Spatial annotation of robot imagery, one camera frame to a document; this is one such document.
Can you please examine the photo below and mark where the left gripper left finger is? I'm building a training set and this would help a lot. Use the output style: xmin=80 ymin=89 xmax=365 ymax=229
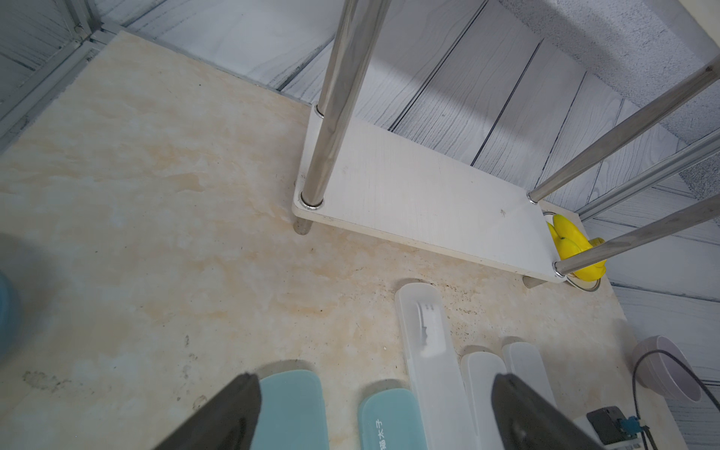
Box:
xmin=156 ymin=373 xmax=262 ymax=449

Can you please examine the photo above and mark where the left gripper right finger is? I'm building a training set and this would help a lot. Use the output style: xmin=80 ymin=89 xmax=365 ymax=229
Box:
xmin=491 ymin=373 xmax=602 ymax=450

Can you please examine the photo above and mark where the translucent pencil case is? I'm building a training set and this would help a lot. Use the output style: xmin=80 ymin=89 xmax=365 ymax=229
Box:
xmin=502 ymin=341 xmax=557 ymax=407
xmin=395 ymin=282 xmax=478 ymax=449
xmin=460 ymin=352 xmax=506 ymax=449

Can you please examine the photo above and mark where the teal pencil case left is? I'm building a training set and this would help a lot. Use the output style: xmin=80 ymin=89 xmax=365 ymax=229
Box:
xmin=250 ymin=369 xmax=329 ymax=449

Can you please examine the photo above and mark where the teal pencil case labelled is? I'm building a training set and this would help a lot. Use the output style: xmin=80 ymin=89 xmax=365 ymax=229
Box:
xmin=358 ymin=388 xmax=428 ymax=450

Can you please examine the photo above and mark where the white two-tier shelf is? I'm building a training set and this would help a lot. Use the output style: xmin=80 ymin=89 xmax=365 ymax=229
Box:
xmin=292 ymin=1 xmax=719 ymax=288

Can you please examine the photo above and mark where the lilac bowl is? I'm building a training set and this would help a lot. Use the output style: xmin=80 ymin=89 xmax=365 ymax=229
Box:
xmin=632 ymin=336 xmax=703 ymax=403

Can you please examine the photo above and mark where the yellow banana bunch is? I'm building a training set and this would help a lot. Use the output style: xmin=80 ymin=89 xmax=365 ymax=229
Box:
xmin=547 ymin=214 xmax=606 ymax=282

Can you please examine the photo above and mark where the blue round plate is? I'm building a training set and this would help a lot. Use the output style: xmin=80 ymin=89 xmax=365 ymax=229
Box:
xmin=0 ymin=273 xmax=21 ymax=359

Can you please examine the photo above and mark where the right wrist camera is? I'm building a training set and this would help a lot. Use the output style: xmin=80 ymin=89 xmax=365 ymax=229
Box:
xmin=574 ymin=406 xmax=643 ymax=450

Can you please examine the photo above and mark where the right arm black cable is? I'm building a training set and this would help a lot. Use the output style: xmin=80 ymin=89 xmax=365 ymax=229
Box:
xmin=631 ymin=349 xmax=720 ymax=450

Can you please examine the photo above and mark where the left aluminium frame post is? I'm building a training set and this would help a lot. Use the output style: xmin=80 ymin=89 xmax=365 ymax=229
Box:
xmin=1 ymin=1 xmax=116 ymax=149

